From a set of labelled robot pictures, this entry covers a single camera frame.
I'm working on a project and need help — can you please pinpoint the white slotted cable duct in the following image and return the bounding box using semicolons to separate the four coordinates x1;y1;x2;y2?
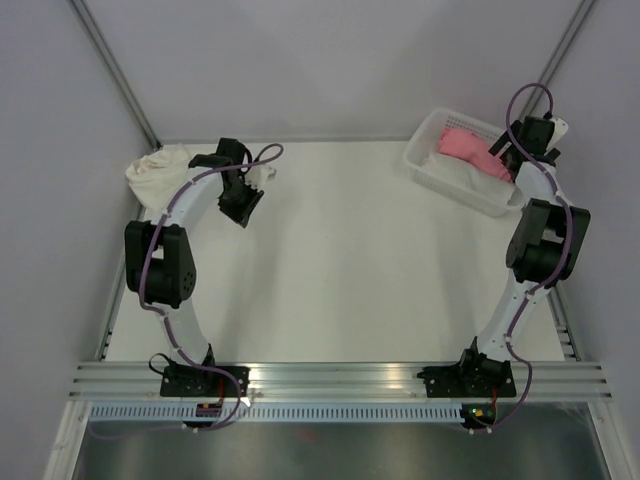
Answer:
90;402;462;423

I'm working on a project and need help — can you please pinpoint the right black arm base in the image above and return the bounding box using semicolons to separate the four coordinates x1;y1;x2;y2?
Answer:
416;338;516;399

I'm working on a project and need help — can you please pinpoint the white plastic basket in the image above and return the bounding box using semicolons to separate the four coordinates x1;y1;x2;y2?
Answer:
402;107;527;217

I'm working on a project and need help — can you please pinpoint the right aluminium frame post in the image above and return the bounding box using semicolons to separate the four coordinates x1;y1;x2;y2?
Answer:
519;0;600;119

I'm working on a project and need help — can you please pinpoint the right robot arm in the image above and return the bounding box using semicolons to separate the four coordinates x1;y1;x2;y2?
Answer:
472;112;591;362

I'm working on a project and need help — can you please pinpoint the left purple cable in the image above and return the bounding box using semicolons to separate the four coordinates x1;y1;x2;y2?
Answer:
138;143;285;371

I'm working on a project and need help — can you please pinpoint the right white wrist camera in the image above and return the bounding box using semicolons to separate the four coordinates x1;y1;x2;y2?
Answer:
546;116;569;153

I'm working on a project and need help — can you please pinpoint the aluminium frame post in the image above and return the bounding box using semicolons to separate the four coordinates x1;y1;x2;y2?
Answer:
67;0;162;150
519;0;600;119

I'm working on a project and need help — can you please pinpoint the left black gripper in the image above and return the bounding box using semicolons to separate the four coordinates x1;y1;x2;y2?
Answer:
218;178;264;230

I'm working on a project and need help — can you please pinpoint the white cloth in basket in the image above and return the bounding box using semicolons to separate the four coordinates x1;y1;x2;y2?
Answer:
421;153;524;216

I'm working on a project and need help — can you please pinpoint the aluminium mounting rail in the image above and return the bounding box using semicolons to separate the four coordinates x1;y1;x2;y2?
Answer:
68;362;613;403

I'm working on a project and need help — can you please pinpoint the left aluminium frame post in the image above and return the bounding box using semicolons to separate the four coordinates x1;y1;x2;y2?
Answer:
67;0;162;150

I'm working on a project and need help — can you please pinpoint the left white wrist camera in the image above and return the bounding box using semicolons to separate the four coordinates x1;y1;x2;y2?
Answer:
245;165;277;190

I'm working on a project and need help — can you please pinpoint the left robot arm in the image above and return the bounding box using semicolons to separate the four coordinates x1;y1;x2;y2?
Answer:
124;138;284;396

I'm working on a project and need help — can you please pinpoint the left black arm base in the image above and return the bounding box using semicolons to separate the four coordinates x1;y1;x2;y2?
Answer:
147;353;250;398

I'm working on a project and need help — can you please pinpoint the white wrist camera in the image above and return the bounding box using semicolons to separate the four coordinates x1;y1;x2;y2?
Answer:
245;165;277;190
546;116;569;153

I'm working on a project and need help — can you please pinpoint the pink t-shirt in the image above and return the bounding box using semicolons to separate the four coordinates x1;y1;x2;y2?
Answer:
437;127;513;183

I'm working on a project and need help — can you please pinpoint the cream white t-shirt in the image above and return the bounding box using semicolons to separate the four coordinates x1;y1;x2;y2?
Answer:
125;144;192;213

